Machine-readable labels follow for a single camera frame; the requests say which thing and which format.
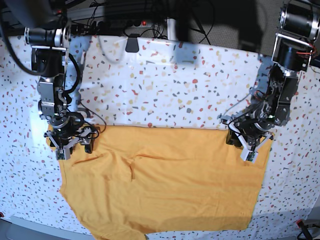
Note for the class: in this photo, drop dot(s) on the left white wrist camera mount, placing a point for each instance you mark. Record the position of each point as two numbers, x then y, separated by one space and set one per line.
247 147

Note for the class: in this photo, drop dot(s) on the orange yellow T-shirt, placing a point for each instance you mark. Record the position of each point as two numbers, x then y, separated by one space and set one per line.
142 180

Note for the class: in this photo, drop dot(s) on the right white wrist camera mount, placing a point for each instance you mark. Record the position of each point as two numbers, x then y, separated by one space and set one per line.
64 146

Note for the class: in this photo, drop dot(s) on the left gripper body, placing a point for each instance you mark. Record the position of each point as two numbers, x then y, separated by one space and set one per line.
246 125

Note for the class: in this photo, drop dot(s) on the power strip with red switch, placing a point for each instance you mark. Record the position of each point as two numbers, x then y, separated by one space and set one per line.
112 23

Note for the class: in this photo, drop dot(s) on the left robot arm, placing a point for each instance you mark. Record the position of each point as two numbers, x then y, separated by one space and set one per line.
294 48

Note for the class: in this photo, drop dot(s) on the red black clamp right corner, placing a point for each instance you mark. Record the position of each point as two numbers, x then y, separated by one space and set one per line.
304 231

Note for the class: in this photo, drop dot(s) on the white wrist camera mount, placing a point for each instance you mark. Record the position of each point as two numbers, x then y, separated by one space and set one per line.
64 146
247 147

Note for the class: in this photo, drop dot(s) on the black table clamp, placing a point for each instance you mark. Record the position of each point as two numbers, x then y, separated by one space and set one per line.
132 45

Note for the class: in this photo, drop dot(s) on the white vertical pole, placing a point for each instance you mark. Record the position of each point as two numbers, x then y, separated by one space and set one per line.
171 29

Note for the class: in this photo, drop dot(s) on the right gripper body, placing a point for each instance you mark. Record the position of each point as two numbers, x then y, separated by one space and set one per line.
71 125

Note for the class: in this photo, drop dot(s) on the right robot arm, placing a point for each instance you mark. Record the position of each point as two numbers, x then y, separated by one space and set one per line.
48 32

